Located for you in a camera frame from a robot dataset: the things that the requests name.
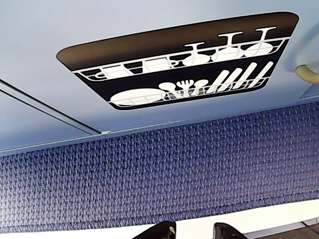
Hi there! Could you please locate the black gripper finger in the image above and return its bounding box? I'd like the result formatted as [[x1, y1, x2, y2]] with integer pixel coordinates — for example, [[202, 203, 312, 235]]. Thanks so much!
[[212, 222, 248, 239], [132, 220, 177, 239]]

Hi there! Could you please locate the blue door with dishwasher print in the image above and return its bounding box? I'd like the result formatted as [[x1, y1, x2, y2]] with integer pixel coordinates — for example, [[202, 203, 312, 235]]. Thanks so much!
[[0, 0, 319, 135]]

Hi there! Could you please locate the gold dishwasher door handle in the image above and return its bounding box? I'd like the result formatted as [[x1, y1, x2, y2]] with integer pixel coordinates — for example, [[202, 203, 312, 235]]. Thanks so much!
[[293, 22, 319, 84]]

